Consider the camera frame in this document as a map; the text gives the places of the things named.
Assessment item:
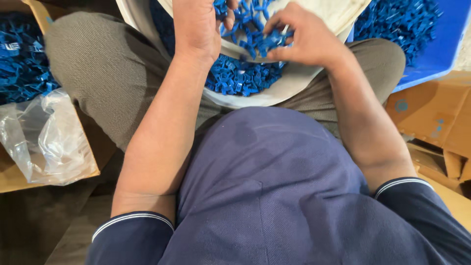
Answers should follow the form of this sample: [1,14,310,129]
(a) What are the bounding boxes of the grey-brown trousers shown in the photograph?
[44,11,407,152]

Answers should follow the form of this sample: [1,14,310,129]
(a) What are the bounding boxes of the clear plastic bag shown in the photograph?
[0,88,99,187]

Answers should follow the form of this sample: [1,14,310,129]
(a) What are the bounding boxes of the navy polo shirt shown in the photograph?
[85,106,471,265]

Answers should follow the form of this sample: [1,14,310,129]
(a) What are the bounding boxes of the flattened brown cardboard box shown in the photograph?
[384,70,471,159]

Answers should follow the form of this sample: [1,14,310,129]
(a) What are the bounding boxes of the small blue plastic clip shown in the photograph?
[213,0,229,20]

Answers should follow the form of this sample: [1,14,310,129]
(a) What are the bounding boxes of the person's right hand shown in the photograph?
[263,2,349,69]

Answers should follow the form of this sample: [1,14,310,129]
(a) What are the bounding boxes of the white plastic basin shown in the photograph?
[116,0,372,109]

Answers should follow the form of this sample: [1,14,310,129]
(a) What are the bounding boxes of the person's left hand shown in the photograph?
[172,0,240,66]

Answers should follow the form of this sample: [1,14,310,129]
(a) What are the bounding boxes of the heap of blue plastic clips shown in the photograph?
[353,0,444,67]
[0,11,62,106]
[204,54,288,97]
[150,0,295,59]

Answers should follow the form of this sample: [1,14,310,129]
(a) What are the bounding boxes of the blue plastic crate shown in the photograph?
[346,0,471,93]

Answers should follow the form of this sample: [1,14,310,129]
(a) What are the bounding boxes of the blue plastic clip cluster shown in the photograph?
[256,29,295,59]

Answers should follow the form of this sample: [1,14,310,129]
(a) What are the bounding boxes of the brown cardboard piece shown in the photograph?
[406,139,471,233]

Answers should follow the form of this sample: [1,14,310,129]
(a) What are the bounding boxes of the cream round tray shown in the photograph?
[157,0,372,64]

